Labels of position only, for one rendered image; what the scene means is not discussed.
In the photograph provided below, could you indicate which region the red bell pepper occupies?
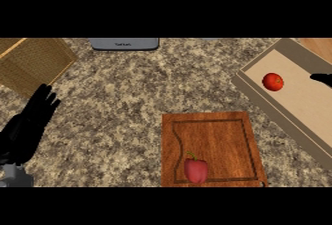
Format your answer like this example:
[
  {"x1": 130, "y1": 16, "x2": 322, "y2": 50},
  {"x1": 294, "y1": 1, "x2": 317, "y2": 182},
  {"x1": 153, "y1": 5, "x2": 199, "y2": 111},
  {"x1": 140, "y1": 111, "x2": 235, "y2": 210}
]
[{"x1": 183, "y1": 151, "x2": 209, "y2": 185}]

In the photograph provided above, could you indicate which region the tan wicker basket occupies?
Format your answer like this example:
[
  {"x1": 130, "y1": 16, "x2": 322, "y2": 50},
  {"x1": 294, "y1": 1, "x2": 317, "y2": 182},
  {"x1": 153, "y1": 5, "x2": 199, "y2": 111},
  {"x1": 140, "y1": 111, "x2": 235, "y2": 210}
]
[{"x1": 0, "y1": 38, "x2": 80, "y2": 99}]

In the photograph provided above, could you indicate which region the grey flat appliance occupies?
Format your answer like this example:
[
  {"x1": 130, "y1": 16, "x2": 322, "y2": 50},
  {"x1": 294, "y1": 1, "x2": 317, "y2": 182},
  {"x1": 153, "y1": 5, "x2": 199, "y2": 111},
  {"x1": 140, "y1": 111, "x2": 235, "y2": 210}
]
[{"x1": 88, "y1": 38, "x2": 161, "y2": 52}]

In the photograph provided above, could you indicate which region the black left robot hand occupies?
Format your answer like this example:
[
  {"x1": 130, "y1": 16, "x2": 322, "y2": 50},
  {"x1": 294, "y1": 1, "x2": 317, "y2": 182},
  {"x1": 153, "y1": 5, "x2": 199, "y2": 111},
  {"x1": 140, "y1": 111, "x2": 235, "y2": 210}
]
[{"x1": 0, "y1": 83, "x2": 62, "y2": 165}]

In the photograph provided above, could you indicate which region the brown wooden cutting board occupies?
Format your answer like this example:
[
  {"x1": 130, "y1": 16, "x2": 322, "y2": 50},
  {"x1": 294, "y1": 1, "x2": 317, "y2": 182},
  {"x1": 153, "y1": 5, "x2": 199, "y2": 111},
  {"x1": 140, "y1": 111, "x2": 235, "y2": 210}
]
[{"x1": 159, "y1": 111, "x2": 270, "y2": 188}]

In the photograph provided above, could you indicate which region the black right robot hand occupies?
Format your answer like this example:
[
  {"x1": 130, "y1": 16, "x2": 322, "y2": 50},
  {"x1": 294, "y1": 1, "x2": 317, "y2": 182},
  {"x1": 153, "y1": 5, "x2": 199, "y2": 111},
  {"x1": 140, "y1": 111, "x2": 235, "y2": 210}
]
[{"x1": 308, "y1": 73, "x2": 332, "y2": 89}]

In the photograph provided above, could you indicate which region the pale wooden board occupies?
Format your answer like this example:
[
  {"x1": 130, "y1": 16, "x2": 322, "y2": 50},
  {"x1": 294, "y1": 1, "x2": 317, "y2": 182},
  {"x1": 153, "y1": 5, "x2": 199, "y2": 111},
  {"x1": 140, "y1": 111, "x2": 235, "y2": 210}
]
[{"x1": 298, "y1": 38, "x2": 332, "y2": 65}]

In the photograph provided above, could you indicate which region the cardboard box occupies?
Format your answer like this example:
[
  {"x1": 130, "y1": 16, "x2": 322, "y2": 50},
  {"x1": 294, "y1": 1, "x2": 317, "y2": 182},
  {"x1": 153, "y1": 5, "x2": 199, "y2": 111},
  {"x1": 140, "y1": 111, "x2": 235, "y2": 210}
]
[{"x1": 230, "y1": 38, "x2": 332, "y2": 171}]

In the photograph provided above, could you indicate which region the red tomato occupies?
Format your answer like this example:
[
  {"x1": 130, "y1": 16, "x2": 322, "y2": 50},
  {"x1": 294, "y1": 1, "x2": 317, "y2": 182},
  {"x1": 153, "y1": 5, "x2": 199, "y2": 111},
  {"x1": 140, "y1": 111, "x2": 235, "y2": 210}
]
[{"x1": 263, "y1": 72, "x2": 285, "y2": 92}]

